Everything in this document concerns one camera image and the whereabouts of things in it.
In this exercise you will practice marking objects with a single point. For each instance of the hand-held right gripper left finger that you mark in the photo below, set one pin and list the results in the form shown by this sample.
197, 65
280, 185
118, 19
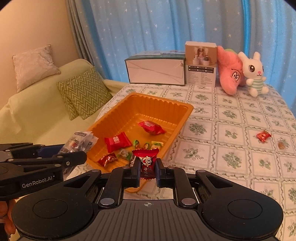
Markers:
135, 172

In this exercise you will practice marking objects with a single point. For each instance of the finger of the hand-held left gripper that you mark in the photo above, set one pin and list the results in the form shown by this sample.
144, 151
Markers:
49, 151
74, 158

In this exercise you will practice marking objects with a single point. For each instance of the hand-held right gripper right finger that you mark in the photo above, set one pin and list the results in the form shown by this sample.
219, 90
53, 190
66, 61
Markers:
159, 172

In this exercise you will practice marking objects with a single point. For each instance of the clear printed snack packet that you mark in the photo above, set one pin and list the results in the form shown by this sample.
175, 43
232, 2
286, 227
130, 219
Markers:
82, 141
69, 146

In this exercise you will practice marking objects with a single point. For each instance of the small red candy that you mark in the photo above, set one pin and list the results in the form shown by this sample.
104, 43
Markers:
145, 162
107, 160
263, 136

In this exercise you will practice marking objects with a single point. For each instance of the yellow snack packet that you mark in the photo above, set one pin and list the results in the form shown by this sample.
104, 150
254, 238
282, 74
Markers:
157, 144

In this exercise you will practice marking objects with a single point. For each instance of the large red snack packet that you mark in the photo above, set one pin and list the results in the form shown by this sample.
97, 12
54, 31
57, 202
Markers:
116, 141
151, 127

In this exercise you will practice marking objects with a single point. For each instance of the orange plastic tray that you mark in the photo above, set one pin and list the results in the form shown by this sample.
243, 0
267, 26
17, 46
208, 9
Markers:
143, 109

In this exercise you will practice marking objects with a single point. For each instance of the person's left hand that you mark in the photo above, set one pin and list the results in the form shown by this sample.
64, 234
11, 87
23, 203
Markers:
8, 224

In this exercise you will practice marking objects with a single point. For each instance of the pale green sofa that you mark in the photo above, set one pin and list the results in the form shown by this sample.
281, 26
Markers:
34, 115

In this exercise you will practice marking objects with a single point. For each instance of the green chevron pillow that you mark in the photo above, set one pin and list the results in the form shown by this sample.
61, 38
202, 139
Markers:
85, 92

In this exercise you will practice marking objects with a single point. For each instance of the grey square pillow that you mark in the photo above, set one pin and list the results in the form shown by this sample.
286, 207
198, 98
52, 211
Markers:
34, 67

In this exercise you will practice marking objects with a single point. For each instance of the green floral tablecloth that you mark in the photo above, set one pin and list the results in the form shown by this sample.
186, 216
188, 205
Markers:
231, 115

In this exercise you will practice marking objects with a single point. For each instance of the long white cardboard box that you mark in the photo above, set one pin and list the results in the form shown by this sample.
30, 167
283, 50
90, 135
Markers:
155, 71

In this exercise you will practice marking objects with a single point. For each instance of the photo printed cardboard box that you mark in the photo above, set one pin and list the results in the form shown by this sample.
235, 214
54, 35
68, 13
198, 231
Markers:
201, 69

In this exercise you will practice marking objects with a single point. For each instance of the pink star plush toy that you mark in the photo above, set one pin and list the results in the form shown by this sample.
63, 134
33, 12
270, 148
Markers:
229, 69

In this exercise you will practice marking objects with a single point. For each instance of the clear wrapped brown candy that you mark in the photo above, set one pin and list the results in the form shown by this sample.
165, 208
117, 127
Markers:
281, 144

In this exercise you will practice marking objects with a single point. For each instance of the white rabbit plush toy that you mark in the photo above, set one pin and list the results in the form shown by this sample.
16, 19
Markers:
253, 69

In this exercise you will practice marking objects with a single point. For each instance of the blue star curtain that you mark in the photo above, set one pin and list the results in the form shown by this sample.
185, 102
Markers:
150, 27

